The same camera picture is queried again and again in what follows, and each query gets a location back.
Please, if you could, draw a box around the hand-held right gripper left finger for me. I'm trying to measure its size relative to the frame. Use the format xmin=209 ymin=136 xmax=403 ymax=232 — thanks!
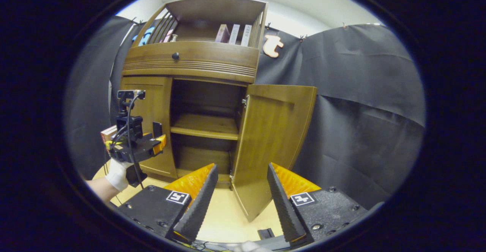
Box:
xmin=116 ymin=164 xmax=219 ymax=244

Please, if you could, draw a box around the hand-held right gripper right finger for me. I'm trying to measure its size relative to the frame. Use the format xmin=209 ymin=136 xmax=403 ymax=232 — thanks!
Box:
xmin=267 ymin=163 xmax=369 ymax=247

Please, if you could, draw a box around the wooden cabinet door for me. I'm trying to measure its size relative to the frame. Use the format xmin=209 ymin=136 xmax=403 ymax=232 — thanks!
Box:
xmin=121 ymin=77 xmax=178 ymax=178
xmin=230 ymin=84 xmax=317 ymax=222

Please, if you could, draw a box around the wooden double-door shoe cabinet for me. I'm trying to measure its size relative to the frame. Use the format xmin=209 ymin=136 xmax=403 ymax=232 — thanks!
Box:
xmin=120 ymin=0 xmax=317 ymax=222

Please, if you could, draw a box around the wooden cabinet drawer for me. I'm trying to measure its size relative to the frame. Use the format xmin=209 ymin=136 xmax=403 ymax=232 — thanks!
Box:
xmin=122 ymin=41 xmax=260 ymax=83

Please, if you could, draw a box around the red book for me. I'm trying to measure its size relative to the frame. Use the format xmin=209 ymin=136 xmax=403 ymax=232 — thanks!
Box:
xmin=100 ymin=125 xmax=118 ymax=144

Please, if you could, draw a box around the wooden inner shelf board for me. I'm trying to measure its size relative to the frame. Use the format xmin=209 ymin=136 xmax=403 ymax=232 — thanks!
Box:
xmin=170 ymin=113 xmax=240 ymax=140

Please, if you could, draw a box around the black backdrop cloth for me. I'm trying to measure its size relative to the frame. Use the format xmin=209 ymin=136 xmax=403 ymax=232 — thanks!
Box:
xmin=65 ymin=16 xmax=426 ymax=211

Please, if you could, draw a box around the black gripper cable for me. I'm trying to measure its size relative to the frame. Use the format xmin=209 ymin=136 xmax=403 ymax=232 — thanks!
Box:
xmin=125 ymin=90 xmax=147 ymax=190

